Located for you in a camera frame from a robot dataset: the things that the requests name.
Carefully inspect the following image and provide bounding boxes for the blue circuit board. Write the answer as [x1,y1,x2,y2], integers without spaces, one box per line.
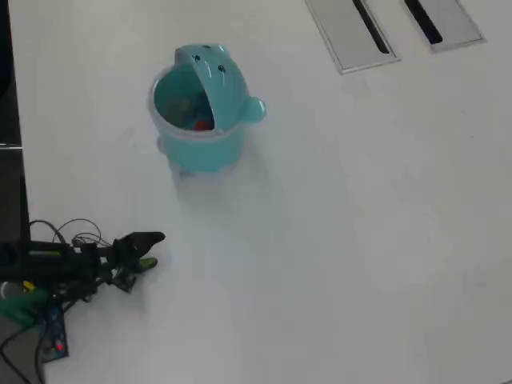
[42,307,70,363]

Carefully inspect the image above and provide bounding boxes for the green table clamp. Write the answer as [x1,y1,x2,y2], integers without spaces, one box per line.
[0,290,51,327]

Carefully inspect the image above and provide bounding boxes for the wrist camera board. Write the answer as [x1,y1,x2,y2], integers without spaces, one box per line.
[113,268,137,295]

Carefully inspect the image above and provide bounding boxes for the dark grey furniture panel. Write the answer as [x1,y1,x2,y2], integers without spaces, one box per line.
[0,142,32,245]

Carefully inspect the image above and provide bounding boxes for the thin black arm wires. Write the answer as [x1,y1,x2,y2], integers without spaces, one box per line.
[30,218,115,249]

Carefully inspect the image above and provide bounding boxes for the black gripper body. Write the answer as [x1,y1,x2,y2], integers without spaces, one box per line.
[95,235,141,277]

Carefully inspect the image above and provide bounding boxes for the teal animal shaped bin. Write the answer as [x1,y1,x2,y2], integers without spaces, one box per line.
[148,42,268,176]

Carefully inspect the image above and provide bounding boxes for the narrow silver cable grommet plate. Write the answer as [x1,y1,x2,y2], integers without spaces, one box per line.
[399,0,488,54]

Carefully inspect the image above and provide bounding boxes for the wide silver cable grommet plate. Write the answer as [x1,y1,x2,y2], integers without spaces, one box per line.
[304,0,402,75]

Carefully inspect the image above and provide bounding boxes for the thick black cable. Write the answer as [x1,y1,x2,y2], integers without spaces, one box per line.
[0,326,25,384]

